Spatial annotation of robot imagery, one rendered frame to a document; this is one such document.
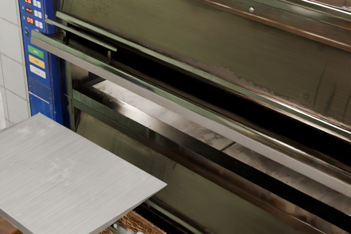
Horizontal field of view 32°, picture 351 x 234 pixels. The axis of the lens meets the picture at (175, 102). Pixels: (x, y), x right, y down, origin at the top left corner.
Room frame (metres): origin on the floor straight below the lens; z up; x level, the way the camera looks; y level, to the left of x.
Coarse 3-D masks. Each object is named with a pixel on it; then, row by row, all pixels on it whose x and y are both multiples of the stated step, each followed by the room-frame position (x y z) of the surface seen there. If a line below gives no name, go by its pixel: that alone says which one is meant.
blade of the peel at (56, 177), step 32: (32, 128) 1.60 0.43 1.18; (64, 128) 1.59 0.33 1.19; (0, 160) 1.44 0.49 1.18; (32, 160) 1.44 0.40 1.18; (64, 160) 1.43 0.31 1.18; (96, 160) 1.43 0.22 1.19; (0, 192) 1.30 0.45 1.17; (32, 192) 1.30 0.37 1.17; (64, 192) 1.30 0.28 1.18; (96, 192) 1.29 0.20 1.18; (128, 192) 1.29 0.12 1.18; (32, 224) 1.18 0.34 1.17; (64, 224) 1.17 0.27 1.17; (96, 224) 1.17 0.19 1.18
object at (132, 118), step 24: (96, 96) 1.82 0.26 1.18; (120, 120) 1.71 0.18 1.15; (144, 120) 1.67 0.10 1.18; (168, 144) 1.56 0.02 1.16; (192, 144) 1.53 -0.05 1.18; (216, 168) 1.43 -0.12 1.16; (240, 168) 1.41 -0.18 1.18; (264, 192) 1.32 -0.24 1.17; (288, 192) 1.31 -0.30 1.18; (312, 216) 1.22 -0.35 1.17; (336, 216) 1.21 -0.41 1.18
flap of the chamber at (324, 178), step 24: (48, 48) 1.70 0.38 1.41; (96, 48) 1.72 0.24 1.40; (120, 48) 1.75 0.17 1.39; (96, 72) 1.55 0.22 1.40; (144, 72) 1.55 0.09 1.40; (168, 72) 1.58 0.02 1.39; (144, 96) 1.42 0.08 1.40; (192, 96) 1.41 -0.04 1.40; (216, 96) 1.44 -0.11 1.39; (192, 120) 1.30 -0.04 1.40; (240, 120) 1.29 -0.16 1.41; (264, 120) 1.31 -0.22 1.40; (288, 120) 1.33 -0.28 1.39; (312, 144) 1.20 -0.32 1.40; (336, 144) 1.22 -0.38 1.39; (312, 168) 1.08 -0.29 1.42
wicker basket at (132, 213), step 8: (128, 216) 1.62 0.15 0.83; (136, 216) 1.60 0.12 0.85; (128, 224) 1.62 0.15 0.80; (136, 224) 1.60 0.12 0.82; (144, 224) 1.58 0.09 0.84; (152, 224) 1.56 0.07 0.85; (16, 232) 1.60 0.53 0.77; (104, 232) 1.67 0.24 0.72; (112, 232) 1.65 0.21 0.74; (136, 232) 1.58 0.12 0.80; (160, 232) 1.52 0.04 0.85
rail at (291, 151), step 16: (32, 32) 1.76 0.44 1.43; (64, 48) 1.65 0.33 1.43; (96, 64) 1.55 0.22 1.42; (112, 64) 1.53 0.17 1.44; (128, 80) 1.46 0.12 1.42; (144, 80) 1.43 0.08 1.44; (176, 96) 1.35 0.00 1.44; (208, 112) 1.28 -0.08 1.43; (240, 128) 1.21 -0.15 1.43; (272, 144) 1.15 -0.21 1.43; (288, 144) 1.14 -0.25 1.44; (304, 160) 1.09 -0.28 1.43; (320, 160) 1.08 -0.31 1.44; (336, 176) 1.04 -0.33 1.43
